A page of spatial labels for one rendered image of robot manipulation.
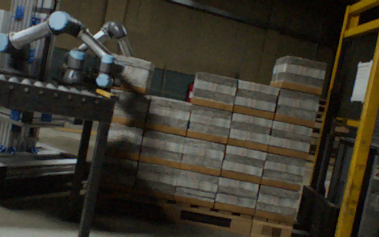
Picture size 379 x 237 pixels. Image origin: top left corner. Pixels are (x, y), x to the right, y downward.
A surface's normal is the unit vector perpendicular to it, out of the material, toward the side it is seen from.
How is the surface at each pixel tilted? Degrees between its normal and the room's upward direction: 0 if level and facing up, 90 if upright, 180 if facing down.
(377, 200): 90
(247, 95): 90
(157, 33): 90
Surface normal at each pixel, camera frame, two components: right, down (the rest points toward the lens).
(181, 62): 0.37, 0.12
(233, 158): 0.03, 0.05
